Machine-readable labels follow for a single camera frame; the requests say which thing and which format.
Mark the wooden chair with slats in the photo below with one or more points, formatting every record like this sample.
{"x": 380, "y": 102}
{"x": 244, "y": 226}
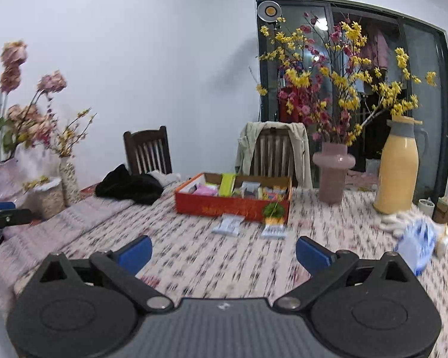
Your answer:
{"x": 276, "y": 153}

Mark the container with white lid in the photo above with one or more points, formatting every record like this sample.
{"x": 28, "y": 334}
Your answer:
{"x": 46, "y": 199}

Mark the white gloves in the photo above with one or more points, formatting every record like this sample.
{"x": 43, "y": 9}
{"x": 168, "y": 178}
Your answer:
{"x": 395, "y": 223}

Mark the blue and white plastic bag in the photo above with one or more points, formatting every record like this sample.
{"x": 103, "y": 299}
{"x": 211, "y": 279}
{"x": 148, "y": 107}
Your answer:
{"x": 418, "y": 246}

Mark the yellow and pink flower branches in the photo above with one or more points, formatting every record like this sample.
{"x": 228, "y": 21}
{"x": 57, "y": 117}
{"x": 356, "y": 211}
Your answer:
{"x": 339, "y": 82}

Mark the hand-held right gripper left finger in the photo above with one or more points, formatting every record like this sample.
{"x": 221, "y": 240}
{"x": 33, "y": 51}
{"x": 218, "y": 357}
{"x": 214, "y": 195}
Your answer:
{"x": 136, "y": 251}

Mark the thin yellow flower branches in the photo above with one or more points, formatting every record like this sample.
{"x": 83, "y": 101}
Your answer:
{"x": 72, "y": 134}

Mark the green snack packet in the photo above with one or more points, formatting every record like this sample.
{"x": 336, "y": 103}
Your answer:
{"x": 227, "y": 185}

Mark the small brown cardboard box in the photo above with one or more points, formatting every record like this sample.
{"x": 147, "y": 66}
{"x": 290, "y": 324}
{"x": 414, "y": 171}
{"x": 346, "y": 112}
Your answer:
{"x": 446, "y": 210}

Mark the pink vase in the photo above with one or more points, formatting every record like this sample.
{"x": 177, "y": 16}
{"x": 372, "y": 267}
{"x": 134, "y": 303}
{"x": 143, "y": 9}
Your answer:
{"x": 333, "y": 171}

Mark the pile of snack packets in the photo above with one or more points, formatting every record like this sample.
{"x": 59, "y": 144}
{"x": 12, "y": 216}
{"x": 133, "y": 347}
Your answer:
{"x": 261, "y": 192}

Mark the small white cup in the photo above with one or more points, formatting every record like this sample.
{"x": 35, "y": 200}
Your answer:
{"x": 426, "y": 208}

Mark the yellow thermos jug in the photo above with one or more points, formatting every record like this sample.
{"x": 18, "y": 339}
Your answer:
{"x": 395, "y": 171}

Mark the silver and orange snack packet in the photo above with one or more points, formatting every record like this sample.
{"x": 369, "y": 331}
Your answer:
{"x": 273, "y": 229}

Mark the calligraphy print tablecloth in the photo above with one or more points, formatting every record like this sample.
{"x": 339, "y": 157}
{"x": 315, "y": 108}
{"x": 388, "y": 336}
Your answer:
{"x": 216, "y": 268}

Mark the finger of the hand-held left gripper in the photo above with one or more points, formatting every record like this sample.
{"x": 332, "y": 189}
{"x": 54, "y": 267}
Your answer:
{"x": 0, "y": 206}
{"x": 11, "y": 218}

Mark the large pink flowers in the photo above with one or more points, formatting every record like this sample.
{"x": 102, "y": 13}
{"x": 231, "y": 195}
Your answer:
{"x": 26, "y": 119}

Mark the striped pale cloth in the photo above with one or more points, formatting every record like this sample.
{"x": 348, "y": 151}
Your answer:
{"x": 67, "y": 227}

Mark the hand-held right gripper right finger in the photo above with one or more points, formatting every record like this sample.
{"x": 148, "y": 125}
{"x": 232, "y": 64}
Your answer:
{"x": 313, "y": 255}

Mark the beige jacket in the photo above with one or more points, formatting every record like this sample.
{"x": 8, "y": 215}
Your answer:
{"x": 246, "y": 145}

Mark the black cloth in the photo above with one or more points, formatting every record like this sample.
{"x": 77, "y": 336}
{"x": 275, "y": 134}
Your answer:
{"x": 134, "y": 188}

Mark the patterned slim vase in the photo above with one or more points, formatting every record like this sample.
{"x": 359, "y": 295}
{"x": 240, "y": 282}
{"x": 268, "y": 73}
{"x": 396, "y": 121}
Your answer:
{"x": 69, "y": 182}

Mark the red cardboard box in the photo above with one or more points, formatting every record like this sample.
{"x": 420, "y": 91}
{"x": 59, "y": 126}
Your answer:
{"x": 224, "y": 207}

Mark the dark wooden chair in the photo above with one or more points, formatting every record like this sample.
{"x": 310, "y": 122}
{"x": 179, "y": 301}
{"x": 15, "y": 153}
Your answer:
{"x": 147, "y": 153}

